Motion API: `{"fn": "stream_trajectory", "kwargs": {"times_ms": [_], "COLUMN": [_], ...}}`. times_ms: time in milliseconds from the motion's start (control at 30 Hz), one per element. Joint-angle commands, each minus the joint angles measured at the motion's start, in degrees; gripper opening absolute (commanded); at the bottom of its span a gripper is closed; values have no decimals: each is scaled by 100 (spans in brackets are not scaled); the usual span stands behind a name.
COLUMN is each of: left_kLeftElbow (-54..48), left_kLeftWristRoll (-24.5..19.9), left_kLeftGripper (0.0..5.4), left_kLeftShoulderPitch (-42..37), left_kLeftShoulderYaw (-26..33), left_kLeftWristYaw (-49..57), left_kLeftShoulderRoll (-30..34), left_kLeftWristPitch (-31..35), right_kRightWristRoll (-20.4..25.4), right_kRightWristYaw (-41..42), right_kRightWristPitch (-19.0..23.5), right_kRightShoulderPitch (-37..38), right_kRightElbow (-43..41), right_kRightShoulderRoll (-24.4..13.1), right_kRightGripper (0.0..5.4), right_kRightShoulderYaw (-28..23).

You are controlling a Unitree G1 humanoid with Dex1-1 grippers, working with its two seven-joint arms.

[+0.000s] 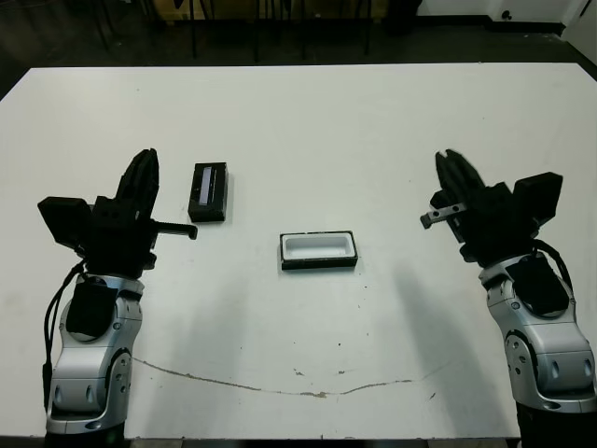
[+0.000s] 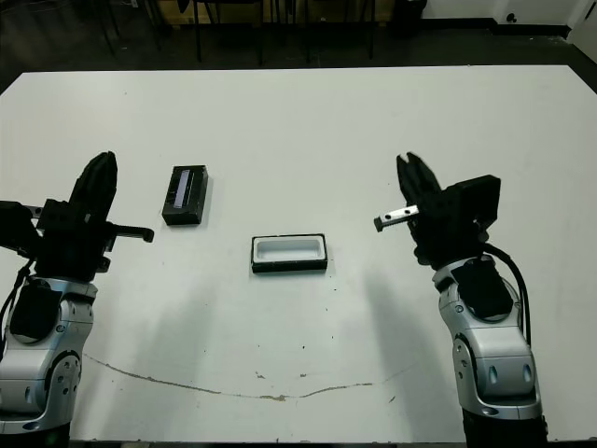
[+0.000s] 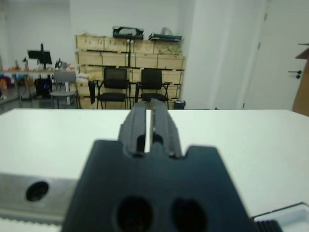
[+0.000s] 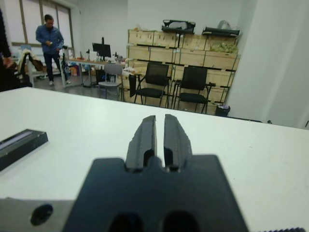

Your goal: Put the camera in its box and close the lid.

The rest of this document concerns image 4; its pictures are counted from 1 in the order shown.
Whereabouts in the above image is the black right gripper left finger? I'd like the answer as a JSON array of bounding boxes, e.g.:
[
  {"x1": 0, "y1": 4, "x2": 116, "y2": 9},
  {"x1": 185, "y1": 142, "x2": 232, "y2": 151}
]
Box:
[{"x1": 125, "y1": 115, "x2": 157, "y2": 174}]

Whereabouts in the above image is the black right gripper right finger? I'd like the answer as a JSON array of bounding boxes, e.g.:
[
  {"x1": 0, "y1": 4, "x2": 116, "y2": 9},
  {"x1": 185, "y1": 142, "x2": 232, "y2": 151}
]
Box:
[{"x1": 163, "y1": 113, "x2": 193, "y2": 172}]

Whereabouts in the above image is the black box lid striped print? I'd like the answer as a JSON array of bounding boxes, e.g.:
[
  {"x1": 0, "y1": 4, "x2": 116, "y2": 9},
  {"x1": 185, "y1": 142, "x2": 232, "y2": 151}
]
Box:
[{"x1": 0, "y1": 129, "x2": 49, "y2": 172}]

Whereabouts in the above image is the black trash bin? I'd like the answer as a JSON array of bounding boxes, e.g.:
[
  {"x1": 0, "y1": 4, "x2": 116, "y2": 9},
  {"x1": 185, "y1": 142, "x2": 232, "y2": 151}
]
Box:
[{"x1": 215, "y1": 104, "x2": 231, "y2": 118}]

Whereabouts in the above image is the black mesh chair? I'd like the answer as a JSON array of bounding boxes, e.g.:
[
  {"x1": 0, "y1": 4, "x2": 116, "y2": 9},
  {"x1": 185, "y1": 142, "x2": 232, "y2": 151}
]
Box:
[
  {"x1": 129, "y1": 62, "x2": 172, "y2": 107},
  {"x1": 173, "y1": 65, "x2": 217, "y2": 114}
]

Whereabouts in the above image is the grey chair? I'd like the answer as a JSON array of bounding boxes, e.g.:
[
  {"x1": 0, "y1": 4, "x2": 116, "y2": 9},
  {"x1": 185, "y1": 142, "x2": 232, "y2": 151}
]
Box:
[{"x1": 98, "y1": 63, "x2": 124, "y2": 100}]

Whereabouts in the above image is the white desk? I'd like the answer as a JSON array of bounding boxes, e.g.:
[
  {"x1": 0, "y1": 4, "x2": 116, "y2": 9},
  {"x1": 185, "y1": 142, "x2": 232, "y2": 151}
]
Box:
[{"x1": 59, "y1": 57, "x2": 126, "y2": 88}]

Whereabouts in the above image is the black computer monitor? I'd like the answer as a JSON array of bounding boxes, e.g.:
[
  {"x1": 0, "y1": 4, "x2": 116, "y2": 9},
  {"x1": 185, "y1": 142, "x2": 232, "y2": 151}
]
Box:
[{"x1": 92, "y1": 37, "x2": 112, "y2": 61}]

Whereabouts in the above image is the black bag with white openings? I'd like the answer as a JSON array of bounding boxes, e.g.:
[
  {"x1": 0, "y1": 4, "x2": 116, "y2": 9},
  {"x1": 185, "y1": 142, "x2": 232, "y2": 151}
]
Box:
[{"x1": 161, "y1": 19, "x2": 197, "y2": 33}]

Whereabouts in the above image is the long black bag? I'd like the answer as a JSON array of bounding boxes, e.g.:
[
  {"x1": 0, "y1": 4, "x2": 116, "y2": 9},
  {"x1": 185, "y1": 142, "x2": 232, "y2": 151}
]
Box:
[{"x1": 202, "y1": 25, "x2": 241, "y2": 36}]

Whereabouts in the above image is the clear plastic bag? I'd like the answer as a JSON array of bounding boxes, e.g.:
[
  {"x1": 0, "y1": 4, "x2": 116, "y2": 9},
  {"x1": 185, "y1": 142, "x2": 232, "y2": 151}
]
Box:
[{"x1": 218, "y1": 20, "x2": 240, "y2": 30}]

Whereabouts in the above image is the beige brown jacket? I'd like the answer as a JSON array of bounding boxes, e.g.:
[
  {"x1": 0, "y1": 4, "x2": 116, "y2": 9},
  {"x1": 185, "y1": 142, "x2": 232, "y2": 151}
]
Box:
[{"x1": 16, "y1": 49, "x2": 48, "y2": 80}]

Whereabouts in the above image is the person in blue jacket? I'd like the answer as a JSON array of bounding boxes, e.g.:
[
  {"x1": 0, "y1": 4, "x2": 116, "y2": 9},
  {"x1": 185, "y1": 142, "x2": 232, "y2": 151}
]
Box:
[{"x1": 35, "y1": 14, "x2": 73, "y2": 87}]

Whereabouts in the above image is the black office chair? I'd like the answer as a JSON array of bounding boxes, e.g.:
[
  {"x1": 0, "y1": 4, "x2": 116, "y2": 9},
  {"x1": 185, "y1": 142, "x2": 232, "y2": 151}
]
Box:
[{"x1": 0, "y1": 61, "x2": 33, "y2": 92}]

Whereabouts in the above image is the person in dark clothes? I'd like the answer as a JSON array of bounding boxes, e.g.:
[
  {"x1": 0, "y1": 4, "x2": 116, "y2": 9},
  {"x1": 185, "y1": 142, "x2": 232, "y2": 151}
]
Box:
[{"x1": 0, "y1": 7, "x2": 15, "y2": 71}]

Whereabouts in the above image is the window with brown frame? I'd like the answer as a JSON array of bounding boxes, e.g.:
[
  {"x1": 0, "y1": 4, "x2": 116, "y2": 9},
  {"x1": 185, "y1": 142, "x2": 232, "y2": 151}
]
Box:
[{"x1": 9, "y1": 0, "x2": 74, "y2": 49}]

